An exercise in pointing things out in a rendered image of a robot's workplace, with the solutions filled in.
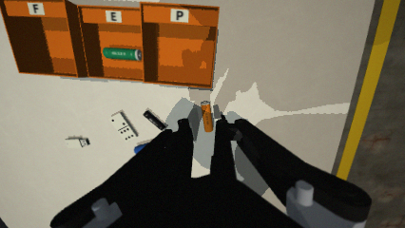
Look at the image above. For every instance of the orange aa battery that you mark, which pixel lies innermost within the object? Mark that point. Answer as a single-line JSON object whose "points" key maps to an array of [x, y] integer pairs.
{"points": [[206, 116]]}

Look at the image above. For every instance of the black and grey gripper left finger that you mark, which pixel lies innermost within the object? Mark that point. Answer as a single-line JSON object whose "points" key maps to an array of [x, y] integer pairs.
{"points": [[133, 182]]}

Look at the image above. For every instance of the white domino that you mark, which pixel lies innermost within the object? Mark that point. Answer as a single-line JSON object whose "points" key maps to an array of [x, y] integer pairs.
{"points": [[124, 127]]}

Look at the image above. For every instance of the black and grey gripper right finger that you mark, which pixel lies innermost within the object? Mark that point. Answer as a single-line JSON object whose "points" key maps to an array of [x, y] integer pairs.
{"points": [[313, 198]]}

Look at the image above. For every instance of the orange rack of bins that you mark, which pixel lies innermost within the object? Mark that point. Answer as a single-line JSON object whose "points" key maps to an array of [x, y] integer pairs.
{"points": [[177, 41]]}

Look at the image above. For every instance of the green aa battery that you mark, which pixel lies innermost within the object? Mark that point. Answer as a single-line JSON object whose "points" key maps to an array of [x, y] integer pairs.
{"points": [[122, 53]]}

